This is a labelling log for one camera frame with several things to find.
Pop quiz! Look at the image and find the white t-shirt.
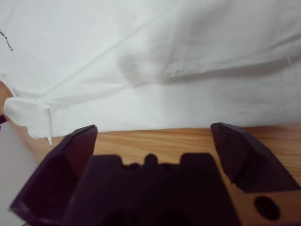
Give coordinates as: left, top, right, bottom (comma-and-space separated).
0, 0, 301, 145

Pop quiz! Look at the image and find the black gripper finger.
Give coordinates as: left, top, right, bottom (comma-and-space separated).
210, 122, 294, 194
9, 124, 98, 223

